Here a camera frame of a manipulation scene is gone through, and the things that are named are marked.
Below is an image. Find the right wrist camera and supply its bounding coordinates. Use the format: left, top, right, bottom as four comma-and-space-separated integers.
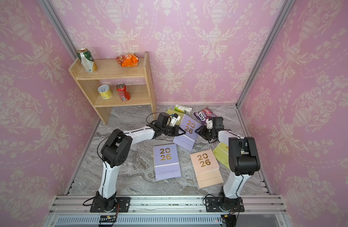
206, 118, 213, 130

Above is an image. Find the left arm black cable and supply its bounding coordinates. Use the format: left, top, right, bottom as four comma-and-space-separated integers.
146, 112, 163, 125

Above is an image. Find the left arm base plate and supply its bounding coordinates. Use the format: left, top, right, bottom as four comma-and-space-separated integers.
90, 197, 131, 213

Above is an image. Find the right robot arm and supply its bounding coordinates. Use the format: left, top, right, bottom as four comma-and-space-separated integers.
195, 117, 261, 211

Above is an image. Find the green calendar back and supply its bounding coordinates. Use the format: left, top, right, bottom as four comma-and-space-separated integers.
166, 109, 185, 126

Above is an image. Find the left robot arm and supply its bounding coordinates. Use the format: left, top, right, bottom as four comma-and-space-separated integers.
90, 112, 186, 212

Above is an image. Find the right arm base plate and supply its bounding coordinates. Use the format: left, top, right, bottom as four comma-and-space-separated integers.
203, 196, 245, 213

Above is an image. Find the aluminium mounting rail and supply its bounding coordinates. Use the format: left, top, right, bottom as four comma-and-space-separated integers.
44, 195, 291, 227

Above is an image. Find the pink calendar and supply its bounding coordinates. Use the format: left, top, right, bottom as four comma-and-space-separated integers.
190, 149, 224, 189

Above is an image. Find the orange snack bag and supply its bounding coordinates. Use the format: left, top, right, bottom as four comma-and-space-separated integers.
115, 54, 139, 67

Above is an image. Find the yellow tin can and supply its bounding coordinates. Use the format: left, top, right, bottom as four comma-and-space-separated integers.
97, 85, 113, 99

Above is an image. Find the wooden two-tier shelf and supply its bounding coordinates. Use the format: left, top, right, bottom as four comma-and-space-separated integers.
68, 52, 157, 124

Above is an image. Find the purple snack bag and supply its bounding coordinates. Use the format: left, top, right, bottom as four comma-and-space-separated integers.
194, 107, 217, 124

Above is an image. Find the black electronics box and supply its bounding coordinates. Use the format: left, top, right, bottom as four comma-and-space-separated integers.
98, 215, 117, 227

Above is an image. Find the green calendar far right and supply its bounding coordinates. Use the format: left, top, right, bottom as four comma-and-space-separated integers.
213, 143, 230, 169

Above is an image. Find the red soda can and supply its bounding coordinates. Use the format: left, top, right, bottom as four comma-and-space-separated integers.
116, 83, 131, 102

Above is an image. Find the green calendar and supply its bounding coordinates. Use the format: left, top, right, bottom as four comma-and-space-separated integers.
166, 109, 185, 126
213, 143, 230, 169

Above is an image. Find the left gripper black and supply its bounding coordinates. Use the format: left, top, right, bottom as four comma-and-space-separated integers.
161, 124, 186, 136

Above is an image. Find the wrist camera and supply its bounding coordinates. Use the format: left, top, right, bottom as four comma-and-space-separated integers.
169, 113, 181, 126
206, 118, 213, 130

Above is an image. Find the purple calendar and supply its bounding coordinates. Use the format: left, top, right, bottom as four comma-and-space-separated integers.
173, 114, 201, 153
153, 143, 182, 181

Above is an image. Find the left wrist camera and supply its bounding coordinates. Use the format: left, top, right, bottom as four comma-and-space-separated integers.
169, 113, 181, 126

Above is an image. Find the green and white can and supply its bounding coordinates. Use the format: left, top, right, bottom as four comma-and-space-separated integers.
76, 48, 97, 73

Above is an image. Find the green juice carton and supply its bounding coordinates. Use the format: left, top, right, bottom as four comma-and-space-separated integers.
175, 104, 193, 114

